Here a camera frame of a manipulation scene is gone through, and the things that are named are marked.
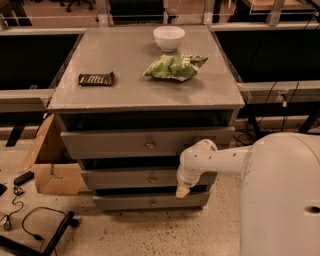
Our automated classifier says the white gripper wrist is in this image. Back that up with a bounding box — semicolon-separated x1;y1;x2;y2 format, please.
176;165;201;199

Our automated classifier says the grey drawer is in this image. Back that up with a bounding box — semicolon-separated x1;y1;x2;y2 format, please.
93;192;209;211
80;164;219;191
61;127;234;159

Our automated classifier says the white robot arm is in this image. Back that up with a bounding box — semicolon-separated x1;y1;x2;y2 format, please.
176;132;320;256

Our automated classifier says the grey bottom drawer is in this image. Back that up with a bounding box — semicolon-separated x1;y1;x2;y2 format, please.
93;192;209;211

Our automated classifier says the grey top drawer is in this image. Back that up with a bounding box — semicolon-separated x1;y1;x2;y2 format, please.
61;127;234;159

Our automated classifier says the grey drawer cabinet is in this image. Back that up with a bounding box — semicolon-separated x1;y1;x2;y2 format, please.
48;26;244;196

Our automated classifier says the black table leg right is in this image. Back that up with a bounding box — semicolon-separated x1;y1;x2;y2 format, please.
248;115;263;139

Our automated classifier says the black metal stand base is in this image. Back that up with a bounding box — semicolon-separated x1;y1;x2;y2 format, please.
0;210;81;256

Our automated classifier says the green chip bag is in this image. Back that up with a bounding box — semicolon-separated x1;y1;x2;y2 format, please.
143;54;208;82

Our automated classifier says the brown cardboard box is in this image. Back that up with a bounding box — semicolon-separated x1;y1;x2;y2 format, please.
19;114;83;195

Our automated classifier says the dark snack bar wrapper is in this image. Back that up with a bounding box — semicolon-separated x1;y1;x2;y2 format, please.
78;72;115;86

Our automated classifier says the small black box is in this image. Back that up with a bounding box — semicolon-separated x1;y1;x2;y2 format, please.
14;171;34;186

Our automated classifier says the white ceramic bowl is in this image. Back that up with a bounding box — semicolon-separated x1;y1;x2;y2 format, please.
153;26;185;52

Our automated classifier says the black office chair base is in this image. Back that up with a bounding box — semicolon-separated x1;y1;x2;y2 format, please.
58;0;94;13

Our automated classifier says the black cables right floor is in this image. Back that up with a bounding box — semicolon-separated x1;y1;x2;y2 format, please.
232;81;301;148

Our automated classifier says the black floor cable left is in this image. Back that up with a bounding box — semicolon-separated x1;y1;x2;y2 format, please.
0;186;68;244

